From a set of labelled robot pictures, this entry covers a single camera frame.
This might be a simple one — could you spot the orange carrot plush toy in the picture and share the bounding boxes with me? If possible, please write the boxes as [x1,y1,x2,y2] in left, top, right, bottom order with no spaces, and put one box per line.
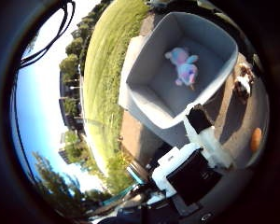
[249,127,263,154]

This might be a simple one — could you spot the brown and white dog plush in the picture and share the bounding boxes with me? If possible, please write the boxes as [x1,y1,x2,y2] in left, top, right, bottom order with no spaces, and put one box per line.
[232,62,257,105]

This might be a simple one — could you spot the pastel pink blue plush toy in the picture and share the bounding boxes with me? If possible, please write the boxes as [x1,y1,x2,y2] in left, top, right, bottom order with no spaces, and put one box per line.
[163,46,200,91]

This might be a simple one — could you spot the distant building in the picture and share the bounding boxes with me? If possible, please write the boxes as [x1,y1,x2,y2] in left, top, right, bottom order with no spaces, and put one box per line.
[58,71,86,133]

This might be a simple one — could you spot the black cable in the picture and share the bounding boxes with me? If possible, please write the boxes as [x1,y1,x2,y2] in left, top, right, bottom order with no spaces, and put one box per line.
[18,0,77,70]

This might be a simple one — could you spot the grey fabric storage container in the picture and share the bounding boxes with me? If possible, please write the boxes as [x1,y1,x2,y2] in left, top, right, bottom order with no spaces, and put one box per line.
[118,11,240,149]

